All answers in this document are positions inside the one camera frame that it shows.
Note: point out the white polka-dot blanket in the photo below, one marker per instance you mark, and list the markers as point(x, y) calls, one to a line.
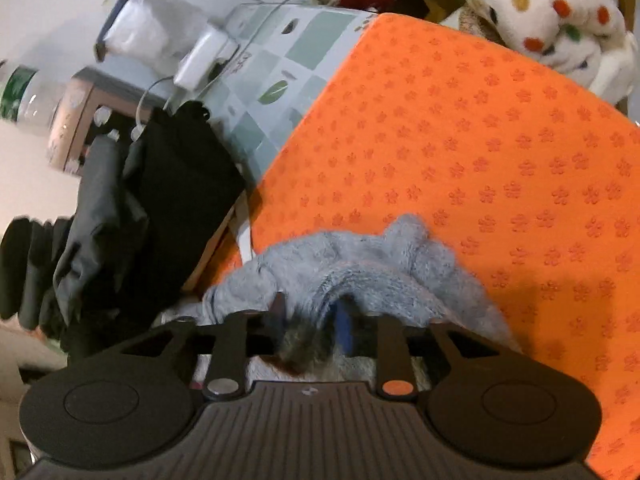
point(545, 10)

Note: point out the light blue knit sweater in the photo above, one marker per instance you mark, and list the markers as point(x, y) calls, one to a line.
point(350, 270)

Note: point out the white plastic bag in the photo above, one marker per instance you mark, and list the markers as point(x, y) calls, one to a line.
point(150, 30)

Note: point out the orange flower-print mat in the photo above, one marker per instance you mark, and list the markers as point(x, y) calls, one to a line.
point(475, 160)

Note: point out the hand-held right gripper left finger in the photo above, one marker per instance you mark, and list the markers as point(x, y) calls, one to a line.
point(230, 350)

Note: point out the grey garment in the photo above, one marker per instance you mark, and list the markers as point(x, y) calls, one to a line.
point(100, 220)

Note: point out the wooden board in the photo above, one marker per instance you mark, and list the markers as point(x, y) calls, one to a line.
point(215, 250)

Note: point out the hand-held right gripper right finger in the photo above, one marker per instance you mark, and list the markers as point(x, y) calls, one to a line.
point(345, 327)

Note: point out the pile of black clothes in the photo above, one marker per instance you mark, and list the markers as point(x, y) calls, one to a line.
point(185, 185)

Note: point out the green tile-pattern tablecloth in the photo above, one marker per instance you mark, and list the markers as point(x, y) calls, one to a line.
point(300, 45)

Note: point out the white power adapter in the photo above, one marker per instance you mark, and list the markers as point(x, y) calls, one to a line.
point(202, 60)

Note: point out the clear plastic bottle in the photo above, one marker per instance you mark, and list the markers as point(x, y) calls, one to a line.
point(27, 100)

